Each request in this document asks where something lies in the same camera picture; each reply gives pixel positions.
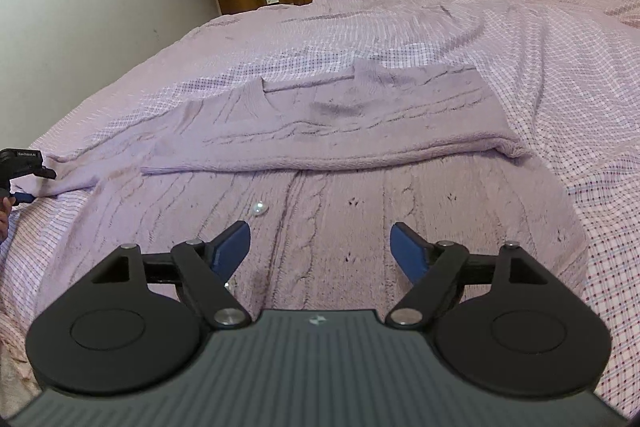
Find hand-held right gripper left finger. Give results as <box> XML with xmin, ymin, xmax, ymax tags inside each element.
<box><xmin>91</xmin><ymin>220</ymin><xmax>254</xmax><ymax>329</ymax></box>

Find lilac cable-knit sweater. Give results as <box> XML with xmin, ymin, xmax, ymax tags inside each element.
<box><xmin>37</xmin><ymin>59</ymin><xmax>590</xmax><ymax>314</ymax></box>

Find person's left hand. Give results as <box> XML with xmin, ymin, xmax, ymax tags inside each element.
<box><xmin>0</xmin><ymin>197</ymin><xmax>15</xmax><ymax>242</ymax></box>

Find checked pink bed sheet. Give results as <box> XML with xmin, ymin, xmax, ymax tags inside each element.
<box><xmin>0</xmin><ymin>0</ymin><xmax>640</xmax><ymax>410</ymax></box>

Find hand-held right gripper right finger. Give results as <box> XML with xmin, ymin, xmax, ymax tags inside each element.
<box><xmin>384</xmin><ymin>221</ymin><xmax>549</xmax><ymax>328</ymax></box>

